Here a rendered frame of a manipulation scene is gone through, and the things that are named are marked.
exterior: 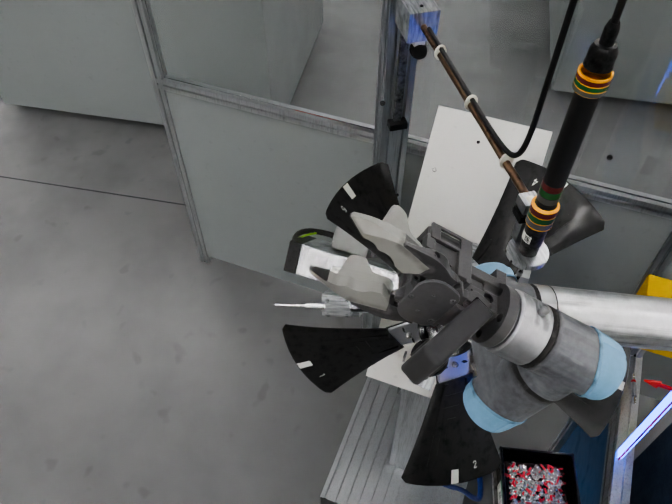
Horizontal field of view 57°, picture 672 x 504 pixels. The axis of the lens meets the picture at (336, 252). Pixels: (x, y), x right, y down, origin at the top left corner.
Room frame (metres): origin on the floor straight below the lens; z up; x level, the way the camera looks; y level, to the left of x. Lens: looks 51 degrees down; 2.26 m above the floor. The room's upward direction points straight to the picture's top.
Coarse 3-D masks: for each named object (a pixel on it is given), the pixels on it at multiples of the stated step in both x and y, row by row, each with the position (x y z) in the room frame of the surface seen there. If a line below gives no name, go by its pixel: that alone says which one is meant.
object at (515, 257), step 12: (528, 192) 0.72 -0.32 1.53; (528, 204) 0.69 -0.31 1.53; (516, 216) 0.70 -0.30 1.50; (516, 228) 0.69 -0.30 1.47; (516, 240) 0.68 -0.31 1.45; (516, 252) 0.66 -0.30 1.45; (540, 252) 0.66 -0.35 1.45; (516, 264) 0.64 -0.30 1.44; (528, 264) 0.64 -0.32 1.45; (540, 264) 0.64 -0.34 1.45
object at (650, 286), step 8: (648, 280) 0.88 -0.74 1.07; (656, 280) 0.88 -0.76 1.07; (664, 280) 0.88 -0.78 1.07; (640, 288) 0.90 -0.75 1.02; (648, 288) 0.86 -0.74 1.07; (656, 288) 0.86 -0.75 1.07; (664, 288) 0.86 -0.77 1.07; (656, 296) 0.84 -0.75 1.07; (664, 296) 0.84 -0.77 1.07; (656, 352) 0.73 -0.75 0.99; (664, 352) 0.73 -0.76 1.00
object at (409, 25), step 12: (408, 0) 1.27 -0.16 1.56; (420, 0) 1.27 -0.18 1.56; (432, 0) 1.27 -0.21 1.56; (396, 12) 1.30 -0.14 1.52; (408, 12) 1.23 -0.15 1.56; (420, 12) 1.23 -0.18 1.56; (432, 12) 1.23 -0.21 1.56; (396, 24) 1.29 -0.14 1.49; (408, 24) 1.22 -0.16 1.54; (420, 24) 1.23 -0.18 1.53; (432, 24) 1.23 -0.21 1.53; (408, 36) 1.22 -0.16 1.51; (420, 36) 1.23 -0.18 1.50
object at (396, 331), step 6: (402, 324) 0.69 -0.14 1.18; (408, 324) 0.69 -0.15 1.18; (414, 324) 0.69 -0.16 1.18; (390, 330) 0.69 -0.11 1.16; (396, 330) 0.69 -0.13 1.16; (402, 330) 0.69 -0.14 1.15; (408, 330) 0.69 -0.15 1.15; (414, 330) 0.69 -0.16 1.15; (396, 336) 0.69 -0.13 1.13; (402, 336) 0.69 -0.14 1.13; (414, 336) 0.70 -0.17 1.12; (402, 342) 0.70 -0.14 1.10; (408, 342) 0.70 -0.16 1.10
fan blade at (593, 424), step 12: (624, 348) 0.63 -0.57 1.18; (624, 384) 0.57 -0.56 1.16; (576, 396) 0.54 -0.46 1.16; (612, 396) 0.54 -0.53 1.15; (564, 408) 0.52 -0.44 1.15; (576, 408) 0.52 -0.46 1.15; (588, 408) 0.52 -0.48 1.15; (600, 408) 0.52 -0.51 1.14; (612, 408) 0.52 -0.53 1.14; (576, 420) 0.50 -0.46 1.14; (588, 420) 0.50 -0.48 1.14; (600, 420) 0.50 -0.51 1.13; (588, 432) 0.48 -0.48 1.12; (600, 432) 0.48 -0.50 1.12
